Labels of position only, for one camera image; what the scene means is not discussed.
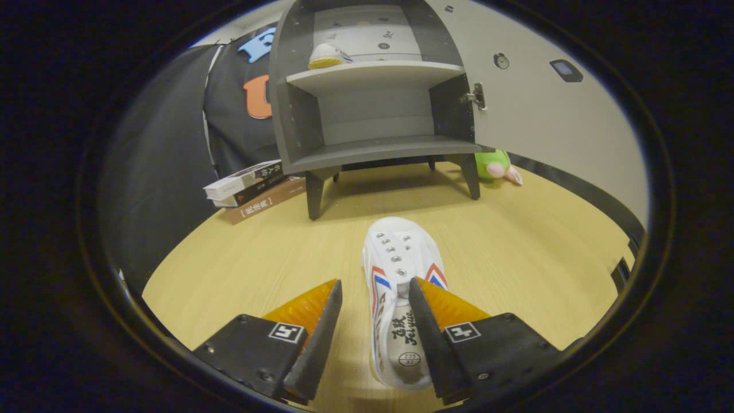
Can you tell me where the black backdrop cloth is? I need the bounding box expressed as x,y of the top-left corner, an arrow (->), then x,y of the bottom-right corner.
100,26 -> 287,293

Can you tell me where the green pink plush toy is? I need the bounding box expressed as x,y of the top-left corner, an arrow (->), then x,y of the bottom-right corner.
475,149 -> 524,185

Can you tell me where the black book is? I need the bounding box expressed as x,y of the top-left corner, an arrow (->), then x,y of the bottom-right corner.
212,172 -> 290,208

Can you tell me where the brown book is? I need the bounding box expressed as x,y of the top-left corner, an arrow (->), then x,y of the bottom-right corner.
224,178 -> 307,225

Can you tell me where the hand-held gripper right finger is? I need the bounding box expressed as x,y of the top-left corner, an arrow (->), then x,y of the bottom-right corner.
408,277 -> 565,405

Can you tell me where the pale grey shoe cabinet door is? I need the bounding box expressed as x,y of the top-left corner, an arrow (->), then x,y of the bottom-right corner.
425,0 -> 651,244

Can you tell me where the white canvas shoe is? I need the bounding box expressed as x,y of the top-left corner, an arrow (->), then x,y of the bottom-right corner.
361,217 -> 449,392
308,43 -> 354,71

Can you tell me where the grey shoe cabinet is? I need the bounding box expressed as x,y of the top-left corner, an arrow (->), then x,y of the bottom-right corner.
268,0 -> 494,221

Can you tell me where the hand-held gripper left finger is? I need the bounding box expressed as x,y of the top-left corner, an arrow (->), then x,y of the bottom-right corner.
192,279 -> 343,402

